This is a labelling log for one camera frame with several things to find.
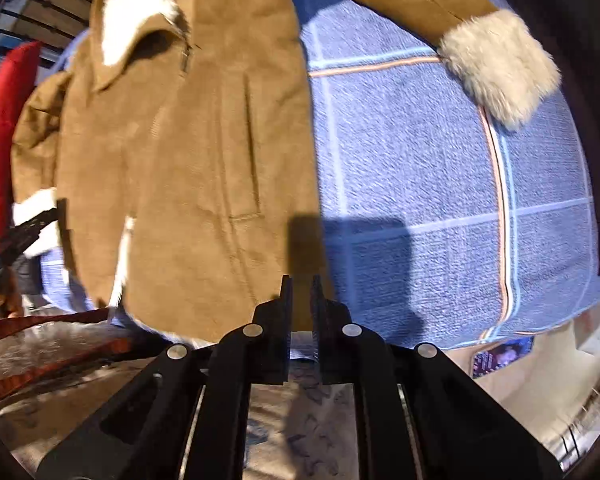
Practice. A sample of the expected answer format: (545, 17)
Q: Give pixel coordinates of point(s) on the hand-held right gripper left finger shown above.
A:
(280, 340)

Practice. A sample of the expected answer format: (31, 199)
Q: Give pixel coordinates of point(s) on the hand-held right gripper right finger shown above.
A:
(325, 340)

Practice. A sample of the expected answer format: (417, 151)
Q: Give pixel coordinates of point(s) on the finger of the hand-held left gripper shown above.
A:
(25, 232)

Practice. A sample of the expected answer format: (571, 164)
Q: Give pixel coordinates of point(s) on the brown suede fur-trimmed coat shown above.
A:
(205, 160)

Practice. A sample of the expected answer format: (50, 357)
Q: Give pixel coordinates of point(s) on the person's left hand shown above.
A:
(0, 306)

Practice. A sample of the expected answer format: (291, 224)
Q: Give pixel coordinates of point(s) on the black quilted jacket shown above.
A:
(27, 280)

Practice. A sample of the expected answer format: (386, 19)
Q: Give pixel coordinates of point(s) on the grey patterned bedsheet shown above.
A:
(300, 420)

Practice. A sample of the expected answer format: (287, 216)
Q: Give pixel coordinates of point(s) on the red pillow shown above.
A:
(5, 110)

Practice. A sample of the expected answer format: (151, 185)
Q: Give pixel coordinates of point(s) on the blue checked blanket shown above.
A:
(405, 160)

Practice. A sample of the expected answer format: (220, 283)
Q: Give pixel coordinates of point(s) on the wooden board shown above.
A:
(55, 25)

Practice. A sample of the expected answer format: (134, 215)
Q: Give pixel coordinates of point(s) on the wall poster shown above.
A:
(500, 355)

